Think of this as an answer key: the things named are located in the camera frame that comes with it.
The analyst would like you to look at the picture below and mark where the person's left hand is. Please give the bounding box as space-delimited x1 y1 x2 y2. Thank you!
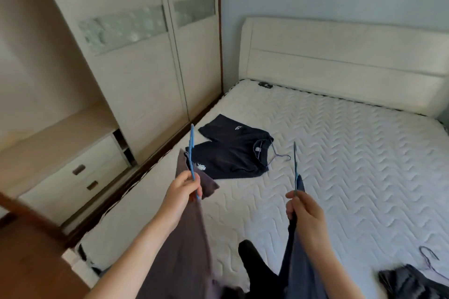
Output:
159 170 203 232

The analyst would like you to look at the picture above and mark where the person's right hand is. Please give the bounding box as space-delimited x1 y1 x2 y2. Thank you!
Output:
285 190 329 245

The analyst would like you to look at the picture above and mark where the blue plastic hanger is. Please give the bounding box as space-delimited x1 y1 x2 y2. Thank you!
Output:
188 124 201 201
293 141 299 198

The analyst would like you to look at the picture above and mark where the dark blue-grey garment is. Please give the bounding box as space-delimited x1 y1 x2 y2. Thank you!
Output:
277 174 330 299

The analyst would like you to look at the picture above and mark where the grey-brown garment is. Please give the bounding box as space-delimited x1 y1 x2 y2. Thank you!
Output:
135 149 221 299

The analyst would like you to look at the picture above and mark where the person's right forearm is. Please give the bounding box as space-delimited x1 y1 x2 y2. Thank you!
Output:
300 236 367 299

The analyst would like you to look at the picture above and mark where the person's left forearm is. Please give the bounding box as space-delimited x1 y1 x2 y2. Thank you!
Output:
84 209 177 299

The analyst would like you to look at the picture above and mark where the navy shirt white leaf print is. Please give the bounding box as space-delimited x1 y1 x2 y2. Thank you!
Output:
185 139 270 180

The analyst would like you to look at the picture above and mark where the white quilted mattress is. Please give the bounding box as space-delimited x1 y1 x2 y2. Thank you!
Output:
75 79 449 299

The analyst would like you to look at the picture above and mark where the navy shirt small white logo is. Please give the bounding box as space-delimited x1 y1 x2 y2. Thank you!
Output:
198 114 274 156

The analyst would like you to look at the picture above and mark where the person's black trouser leg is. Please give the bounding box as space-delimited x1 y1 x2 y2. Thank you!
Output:
221 239 292 299

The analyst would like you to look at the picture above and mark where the white drawer cabinet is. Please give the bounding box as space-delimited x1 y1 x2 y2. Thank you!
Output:
18 130 137 226

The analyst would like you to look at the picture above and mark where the wide white wardrobe door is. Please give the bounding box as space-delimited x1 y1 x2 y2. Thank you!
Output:
33 0 190 166

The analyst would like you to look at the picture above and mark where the narrow white wardrobe door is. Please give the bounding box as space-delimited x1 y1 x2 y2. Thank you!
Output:
159 0 223 121

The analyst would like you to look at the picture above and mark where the white padded headboard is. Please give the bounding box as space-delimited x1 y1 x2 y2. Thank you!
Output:
239 17 449 119

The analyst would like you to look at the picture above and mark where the dark grey crumpled garment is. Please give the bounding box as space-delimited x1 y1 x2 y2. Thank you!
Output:
378 264 449 299

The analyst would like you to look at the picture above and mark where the thin wire hanger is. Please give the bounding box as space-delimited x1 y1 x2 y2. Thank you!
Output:
266 143 292 168

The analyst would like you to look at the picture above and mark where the dark brown bed frame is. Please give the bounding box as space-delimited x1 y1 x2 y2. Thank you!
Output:
62 92 225 248

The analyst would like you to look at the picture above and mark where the purple wire hanger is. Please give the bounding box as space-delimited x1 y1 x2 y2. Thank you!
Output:
419 246 449 282

